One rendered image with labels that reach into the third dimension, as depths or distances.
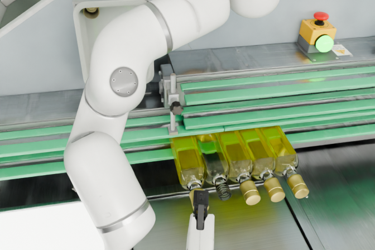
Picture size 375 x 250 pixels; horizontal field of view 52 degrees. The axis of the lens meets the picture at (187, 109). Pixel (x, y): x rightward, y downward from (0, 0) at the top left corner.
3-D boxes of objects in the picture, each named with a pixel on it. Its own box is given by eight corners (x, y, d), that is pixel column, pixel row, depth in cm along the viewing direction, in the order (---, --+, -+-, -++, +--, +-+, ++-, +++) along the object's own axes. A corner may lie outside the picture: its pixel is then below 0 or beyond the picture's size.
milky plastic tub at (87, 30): (85, 71, 102) (85, 90, 96) (72, -11, 89) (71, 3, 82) (150, 66, 105) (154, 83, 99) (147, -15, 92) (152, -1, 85)
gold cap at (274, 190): (262, 188, 89) (269, 203, 86) (264, 178, 87) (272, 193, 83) (276, 186, 90) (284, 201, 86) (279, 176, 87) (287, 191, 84)
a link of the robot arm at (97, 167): (198, 174, 57) (170, 165, 71) (134, 43, 55) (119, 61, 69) (97, 233, 52) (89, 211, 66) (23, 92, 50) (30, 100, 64)
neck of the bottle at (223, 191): (212, 185, 88) (218, 201, 85) (214, 176, 87) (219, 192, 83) (225, 183, 89) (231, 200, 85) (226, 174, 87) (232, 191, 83)
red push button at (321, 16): (315, 28, 102) (318, 17, 100) (308, 22, 105) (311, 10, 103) (329, 28, 103) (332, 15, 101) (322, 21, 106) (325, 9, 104)
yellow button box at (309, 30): (296, 41, 110) (307, 53, 105) (301, 17, 106) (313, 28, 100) (318, 39, 112) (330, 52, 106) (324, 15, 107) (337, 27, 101)
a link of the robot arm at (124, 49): (136, 15, 66) (59, 50, 62) (155, -12, 53) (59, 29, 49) (173, 86, 68) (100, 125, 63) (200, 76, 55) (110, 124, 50)
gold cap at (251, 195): (238, 191, 88) (244, 206, 84) (240, 181, 86) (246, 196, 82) (253, 189, 88) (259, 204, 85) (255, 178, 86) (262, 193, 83)
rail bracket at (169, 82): (162, 115, 100) (170, 148, 90) (161, 58, 90) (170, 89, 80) (173, 114, 100) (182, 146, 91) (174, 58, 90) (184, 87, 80)
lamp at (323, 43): (312, 49, 104) (317, 54, 102) (316, 34, 101) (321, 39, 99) (327, 48, 105) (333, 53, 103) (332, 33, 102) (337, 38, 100)
